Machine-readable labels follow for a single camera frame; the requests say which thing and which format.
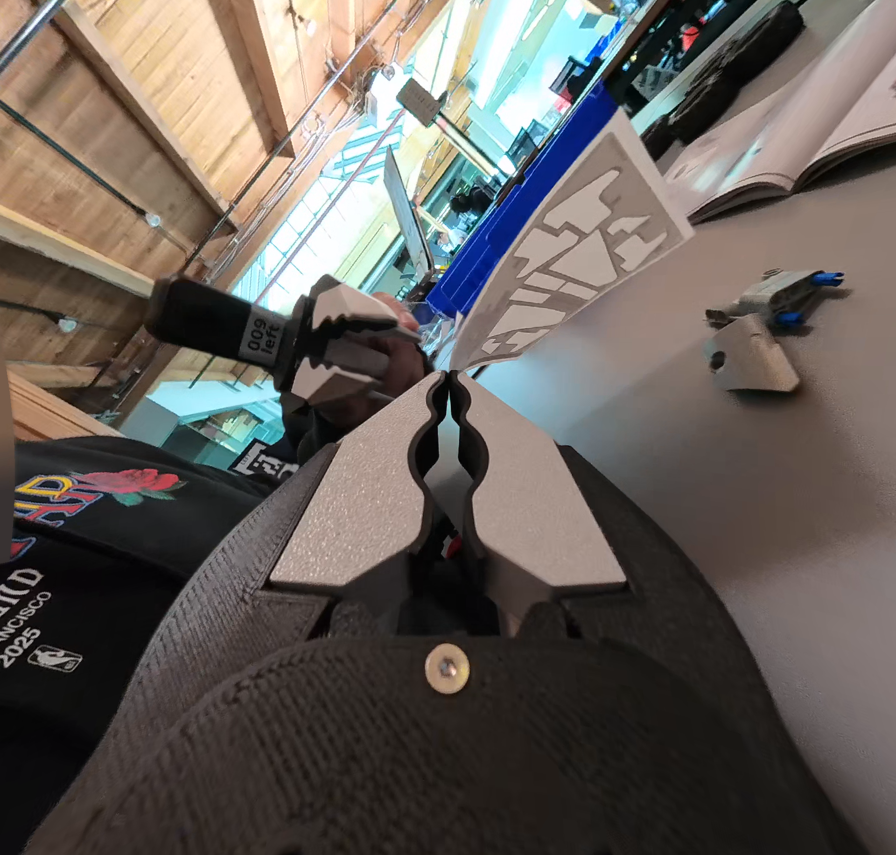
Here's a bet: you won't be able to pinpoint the grey curved toy panel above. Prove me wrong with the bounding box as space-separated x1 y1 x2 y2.
700 312 802 394

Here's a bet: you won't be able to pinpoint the blue plastic bin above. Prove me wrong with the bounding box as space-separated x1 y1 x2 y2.
427 78 624 317

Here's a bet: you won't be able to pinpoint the grey white sticker sheet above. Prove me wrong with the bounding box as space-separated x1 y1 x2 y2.
448 109 694 373

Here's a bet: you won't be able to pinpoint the black printed sweatshirt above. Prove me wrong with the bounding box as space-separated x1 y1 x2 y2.
0 438 281 855

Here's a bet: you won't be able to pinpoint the person's left hand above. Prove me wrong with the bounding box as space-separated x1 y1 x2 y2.
370 291 436 425

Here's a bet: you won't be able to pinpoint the grey brick assembly blue pins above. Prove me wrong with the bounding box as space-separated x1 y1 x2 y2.
703 267 846 332

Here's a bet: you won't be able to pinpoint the grey monitor screen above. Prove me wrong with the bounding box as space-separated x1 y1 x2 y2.
381 144 435 289

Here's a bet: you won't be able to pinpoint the open building instruction booklet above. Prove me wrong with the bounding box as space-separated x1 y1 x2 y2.
661 0 896 226

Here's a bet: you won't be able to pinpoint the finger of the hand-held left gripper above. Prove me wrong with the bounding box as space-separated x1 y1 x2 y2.
314 284 422 345
289 352 394 409

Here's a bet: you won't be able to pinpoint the grey desk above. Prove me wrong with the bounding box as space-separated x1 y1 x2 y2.
455 0 896 855

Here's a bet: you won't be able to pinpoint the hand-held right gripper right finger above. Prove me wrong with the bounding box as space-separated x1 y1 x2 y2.
451 371 629 625

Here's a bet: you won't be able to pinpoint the person's left forearm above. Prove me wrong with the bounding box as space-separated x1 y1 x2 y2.
280 393 365 450

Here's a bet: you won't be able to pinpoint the hanging light panel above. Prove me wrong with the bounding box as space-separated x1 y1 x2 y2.
395 78 449 128

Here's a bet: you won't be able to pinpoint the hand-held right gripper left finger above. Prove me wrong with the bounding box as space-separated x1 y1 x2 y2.
269 371 450 588

